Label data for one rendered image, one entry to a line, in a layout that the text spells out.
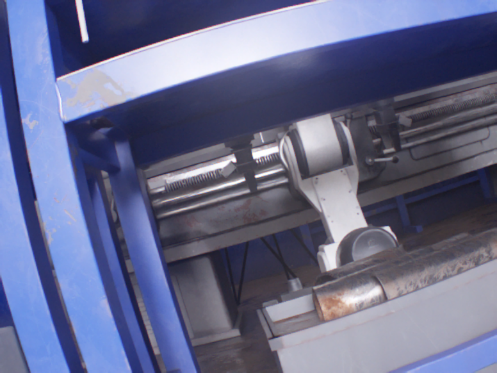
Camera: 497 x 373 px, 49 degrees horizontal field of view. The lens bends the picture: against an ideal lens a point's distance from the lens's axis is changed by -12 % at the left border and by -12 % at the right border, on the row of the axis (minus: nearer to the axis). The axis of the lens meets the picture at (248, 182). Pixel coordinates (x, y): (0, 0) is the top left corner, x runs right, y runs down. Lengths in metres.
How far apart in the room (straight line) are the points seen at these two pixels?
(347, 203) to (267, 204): 1.07
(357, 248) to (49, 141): 0.83
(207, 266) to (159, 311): 1.49
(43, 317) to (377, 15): 0.58
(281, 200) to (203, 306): 0.59
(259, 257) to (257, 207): 3.24
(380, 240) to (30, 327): 0.87
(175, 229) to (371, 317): 2.06
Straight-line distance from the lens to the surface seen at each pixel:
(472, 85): 3.01
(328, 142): 1.76
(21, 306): 0.78
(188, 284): 2.70
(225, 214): 2.75
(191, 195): 2.67
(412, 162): 2.85
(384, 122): 1.79
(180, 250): 2.59
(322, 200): 1.73
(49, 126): 0.77
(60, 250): 0.75
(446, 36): 1.16
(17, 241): 0.77
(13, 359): 1.12
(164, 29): 1.23
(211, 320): 2.71
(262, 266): 5.98
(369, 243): 1.38
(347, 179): 1.76
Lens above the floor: 0.41
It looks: 5 degrees up
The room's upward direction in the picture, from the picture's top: 16 degrees counter-clockwise
